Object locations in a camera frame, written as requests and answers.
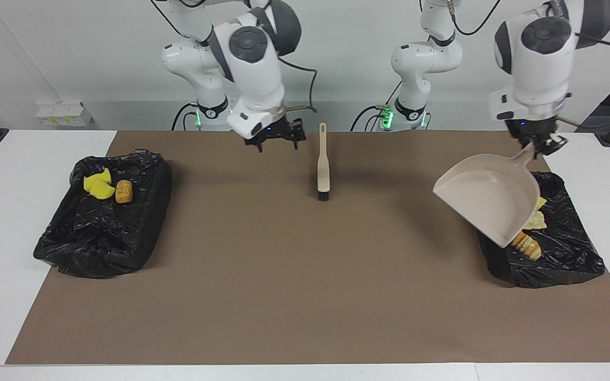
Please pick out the curled yellow sponge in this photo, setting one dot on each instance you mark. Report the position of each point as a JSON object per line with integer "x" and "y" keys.
{"x": 94, "y": 180}

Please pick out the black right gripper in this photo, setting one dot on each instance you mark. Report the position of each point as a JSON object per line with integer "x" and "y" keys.
{"x": 273, "y": 129}

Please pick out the white wall socket boxes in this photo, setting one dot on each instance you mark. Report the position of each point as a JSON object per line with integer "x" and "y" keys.
{"x": 61, "y": 115}

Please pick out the orange toy croissant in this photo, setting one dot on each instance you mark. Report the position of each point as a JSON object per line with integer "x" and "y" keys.
{"x": 528, "y": 246}

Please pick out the small yellow sponge piece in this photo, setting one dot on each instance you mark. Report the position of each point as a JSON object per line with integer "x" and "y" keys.
{"x": 542, "y": 203}

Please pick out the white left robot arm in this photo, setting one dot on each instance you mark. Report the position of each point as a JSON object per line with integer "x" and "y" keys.
{"x": 540, "y": 58}

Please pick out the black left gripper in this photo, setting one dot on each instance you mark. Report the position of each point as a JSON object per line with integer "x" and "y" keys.
{"x": 532, "y": 128}

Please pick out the brown toy bread roll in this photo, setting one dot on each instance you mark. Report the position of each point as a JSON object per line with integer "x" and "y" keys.
{"x": 124, "y": 191}

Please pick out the brown table mat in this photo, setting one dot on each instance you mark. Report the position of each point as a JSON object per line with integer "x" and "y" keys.
{"x": 284, "y": 338}

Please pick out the beige brush black bristles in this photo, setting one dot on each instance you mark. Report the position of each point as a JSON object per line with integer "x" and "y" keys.
{"x": 324, "y": 169}

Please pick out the bin with black bag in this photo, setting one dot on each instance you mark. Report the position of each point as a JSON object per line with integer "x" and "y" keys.
{"x": 104, "y": 233}
{"x": 570, "y": 254}

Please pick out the beige plastic dustpan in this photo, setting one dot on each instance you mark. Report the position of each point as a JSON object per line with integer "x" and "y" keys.
{"x": 490, "y": 196}

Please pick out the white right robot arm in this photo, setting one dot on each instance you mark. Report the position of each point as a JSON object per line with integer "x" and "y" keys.
{"x": 252, "y": 69}

